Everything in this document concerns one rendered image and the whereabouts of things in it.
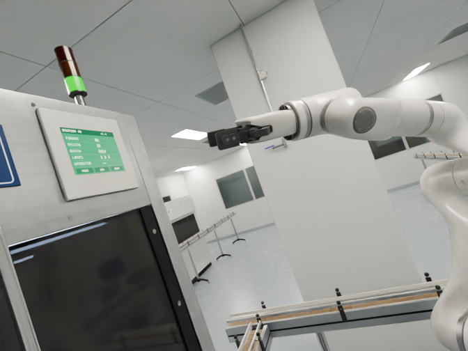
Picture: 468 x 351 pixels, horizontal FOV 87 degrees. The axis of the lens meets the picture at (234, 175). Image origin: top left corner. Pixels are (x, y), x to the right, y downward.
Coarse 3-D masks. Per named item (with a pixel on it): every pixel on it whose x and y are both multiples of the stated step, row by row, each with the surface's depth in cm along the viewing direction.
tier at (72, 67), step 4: (60, 64) 76; (64, 64) 76; (68, 64) 76; (72, 64) 77; (76, 64) 78; (60, 68) 76; (64, 68) 75; (68, 68) 76; (72, 68) 76; (76, 68) 77; (64, 72) 76; (68, 72) 75; (72, 72) 76; (76, 72) 77; (64, 76) 76; (80, 76) 78
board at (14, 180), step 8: (0, 128) 46; (0, 136) 45; (0, 144) 45; (0, 152) 44; (8, 152) 46; (0, 160) 44; (8, 160) 45; (0, 168) 44; (8, 168) 45; (0, 176) 43; (8, 176) 44; (16, 176) 45; (0, 184) 43; (8, 184) 44; (16, 184) 45
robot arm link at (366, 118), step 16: (336, 112) 45; (352, 112) 43; (368, 112) 43; (384, 112) 44; (400, 112) 47; (416, 112) 56; (432, 112) 58; (336, 128) 46; (352, 128) 44; (368, 128) 44; (384, 128) 46; (400, 128) 57; (416, 128) 58
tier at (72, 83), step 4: (72, 76) 76; (76, 76) 76; (64, 80) 76; (68, 80) 75; (72, 80) 75; (76, 80) 76; (80, 80) 77; (68, 84) 75; (72, 84) 75; (76, 84) 76; (80, 84) 77; (68, 88) 76; (72, 88) 75; (76, 88) 75; (80, 88) 76; (84, 88) 78; (68, 92) 76
